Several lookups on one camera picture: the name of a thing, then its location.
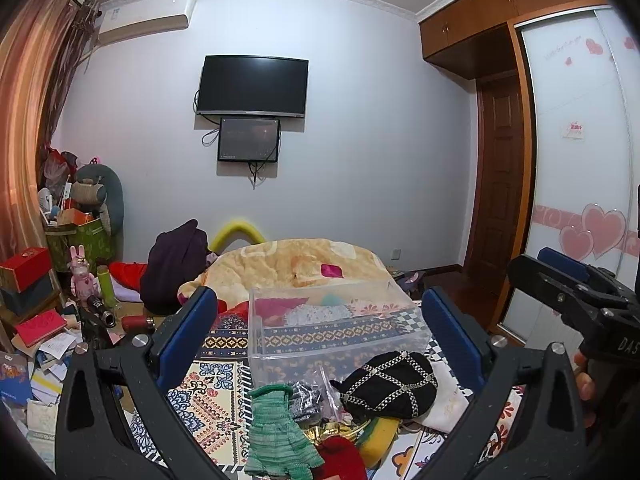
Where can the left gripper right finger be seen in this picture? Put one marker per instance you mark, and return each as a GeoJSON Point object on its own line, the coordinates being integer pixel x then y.
{"type": "Point", "coordinates": [547, 438]}

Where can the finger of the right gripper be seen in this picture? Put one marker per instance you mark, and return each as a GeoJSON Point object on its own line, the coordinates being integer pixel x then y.
{"type": "Point", "coordinates": [563, 263]}

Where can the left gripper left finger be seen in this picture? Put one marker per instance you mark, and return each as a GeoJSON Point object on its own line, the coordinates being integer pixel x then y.
{"type": "Point", "coordinates": [92, 437]}

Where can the white drawstring cloth bag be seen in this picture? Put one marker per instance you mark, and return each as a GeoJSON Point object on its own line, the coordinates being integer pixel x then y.
{"type": "Point", "coordinates": [449, 404]}

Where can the black white knitted hat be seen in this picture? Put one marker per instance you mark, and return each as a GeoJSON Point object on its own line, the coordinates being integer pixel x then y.
{"type": "Point", "coordinates": [399, 384]}

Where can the yellow green sponge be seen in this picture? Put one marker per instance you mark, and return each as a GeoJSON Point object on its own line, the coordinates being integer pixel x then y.
{"type": "Point", "coordinates": [376, 440]}

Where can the green knitted glove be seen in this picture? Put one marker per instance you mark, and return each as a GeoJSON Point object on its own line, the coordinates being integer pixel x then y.
{"type": "Point", "coordinates": [278, 447]}

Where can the person's right hand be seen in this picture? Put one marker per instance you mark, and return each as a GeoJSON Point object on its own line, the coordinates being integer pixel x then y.
{"type": "Point", "coordinates": [585, 386]}

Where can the brown wooden door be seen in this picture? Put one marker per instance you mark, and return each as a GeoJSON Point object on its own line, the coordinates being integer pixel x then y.
{"type": "Point", "coordinates": [499, 176]}

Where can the white heart wardrobe door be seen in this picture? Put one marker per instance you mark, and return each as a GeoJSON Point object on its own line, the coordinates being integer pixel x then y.
{"type": "Point", "coordinates": [583, 72]}

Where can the red book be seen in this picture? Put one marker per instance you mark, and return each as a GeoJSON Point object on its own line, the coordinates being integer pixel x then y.
{"type": "Point", "coordinates": [40, 327]}

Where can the pink rabbit figure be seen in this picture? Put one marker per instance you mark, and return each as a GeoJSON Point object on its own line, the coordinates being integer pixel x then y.
{"type": "Point", "coordinates": [83, 284]}

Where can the dark blue box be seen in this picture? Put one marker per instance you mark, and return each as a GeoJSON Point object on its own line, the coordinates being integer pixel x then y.
{"type": "Point", "coordinates": [22, 302]}

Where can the green bottle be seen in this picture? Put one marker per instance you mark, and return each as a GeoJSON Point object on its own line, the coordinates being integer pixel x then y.
{"type": "Point", "coordinates": [106, 287]}

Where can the red gift box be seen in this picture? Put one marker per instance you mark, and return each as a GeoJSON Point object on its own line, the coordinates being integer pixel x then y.
{"type": "Point", "coordinates": [25, 268]}

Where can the red cloth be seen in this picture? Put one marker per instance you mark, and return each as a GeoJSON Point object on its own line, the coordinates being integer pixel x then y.
{"type": "Point", "coordinates": [341, 460]}

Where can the patterned bed sheet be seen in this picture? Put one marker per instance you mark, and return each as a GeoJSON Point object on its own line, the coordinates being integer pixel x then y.
{"type": "Point", "coordinates": [213, 403]}

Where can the green cardboard box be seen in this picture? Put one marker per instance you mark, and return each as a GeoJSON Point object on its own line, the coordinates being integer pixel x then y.
{"type": "Point", "coordinates": [99, 246]}

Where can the dark purple jacket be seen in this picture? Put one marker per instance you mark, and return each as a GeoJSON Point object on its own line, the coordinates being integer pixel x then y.
{"type": "Point", "coordinates": [178, 256]}

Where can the clear plastic zip bag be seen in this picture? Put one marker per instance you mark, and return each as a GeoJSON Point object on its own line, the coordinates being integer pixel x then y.
{"type": "Point", "coordinates": [315, 402]}

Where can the gold shiny fabric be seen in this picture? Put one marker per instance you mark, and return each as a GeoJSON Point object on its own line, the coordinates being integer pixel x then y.
{"type": "Point", "coordinates": [346, 429]}

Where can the clear plastic storage box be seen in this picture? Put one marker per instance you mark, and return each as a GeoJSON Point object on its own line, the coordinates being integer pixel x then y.
{"type": "Point", "coordinates": [335, 328]}

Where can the brown overhead cabinet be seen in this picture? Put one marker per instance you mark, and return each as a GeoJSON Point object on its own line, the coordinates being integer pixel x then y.
{"type": "Point", "coordinates": [471, 39]}

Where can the orange yellow fleece blanket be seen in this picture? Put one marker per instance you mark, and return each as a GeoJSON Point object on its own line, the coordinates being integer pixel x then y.
{"type": "Point", "coordinates": [294, 263]}

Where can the grey plush toy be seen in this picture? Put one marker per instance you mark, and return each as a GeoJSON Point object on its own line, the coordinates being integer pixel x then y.
{"type": "Point", "coordinates": [99, 188]}

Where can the orange striped curtain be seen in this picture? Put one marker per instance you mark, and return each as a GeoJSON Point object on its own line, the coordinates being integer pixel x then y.
{"type": "Point", "coordinates": [39, 55]}

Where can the small black wall monitor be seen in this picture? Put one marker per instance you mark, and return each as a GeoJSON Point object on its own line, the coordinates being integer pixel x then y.
{"type": "Point", "coordinates": [248, 139]}

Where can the large black wall television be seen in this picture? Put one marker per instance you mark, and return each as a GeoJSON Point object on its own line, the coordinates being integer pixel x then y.
{"type": "Point", "coordinates": [253, 85]}

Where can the white wall air conditioner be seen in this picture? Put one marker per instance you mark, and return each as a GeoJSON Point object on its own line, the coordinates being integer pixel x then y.
{"type": "Point", "coordinates": [143, 18]}

